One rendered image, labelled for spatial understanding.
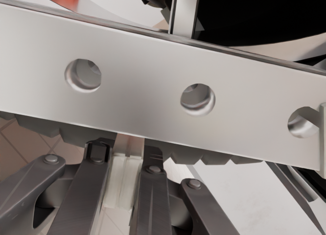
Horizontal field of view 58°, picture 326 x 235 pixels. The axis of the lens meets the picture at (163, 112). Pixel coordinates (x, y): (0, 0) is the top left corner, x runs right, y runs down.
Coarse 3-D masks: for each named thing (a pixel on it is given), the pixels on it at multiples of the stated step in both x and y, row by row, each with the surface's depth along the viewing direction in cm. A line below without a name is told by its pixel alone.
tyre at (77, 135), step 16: (304, 64) 20; (0, 112) 20; (32, 128) 21; (48, 128) 20; (64, 128) 20; (80, 128) 20; (80, 144) 21; (144, 144) 21; (160, 144) 21; (176, 144) 21; (176, 160) 22; (192, 160) 22; (208, 160) 22; (224, 160) 22; (240, 160) 22; (256, 160) 22
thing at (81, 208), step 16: (96, 144) 13; (96, 160) 13; (80, 176) 12; (96, 176) 12; (80, 192) 11; (96, 192) 11; (64, 208) 10; (80, 208) 10; (96, 208) 10; (64, 224) 9; (80, 224) 9; (96, 224) 12
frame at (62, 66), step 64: (0, 0) 11; (0, 64) 11; (64, 64) 11; (128, 64) 11; (192, 64) 11; (256, 64) 11; (320, 64) 17; (128, 128) 12; (192, 128) 12; (256, 128) 12; (320, 128) 12
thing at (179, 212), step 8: (144, 152) 16; (152, 152) 16; (160, 152) 17; (144, 160) 15; (152, 160) 15; (160, 160) 16; (168, 184) 14; (176, 184) 14; (136, 192) 14; (176, 192) 13; (176, 200) 13; (176, 208) 13; (184, 208) 13; (176, 216) 13; (184, 216) 13; (176, 224) 13; (184, 224) 13; (192, 224) 13
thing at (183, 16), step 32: (32, 0) 18; (64, 0) 22; (192, 0) 20; (288, 0) 39; (320, 0) 30; (192, 32) 21; (224, 32) 33; (256, 32) 27; (288, 32) 23; (320, 32) 20
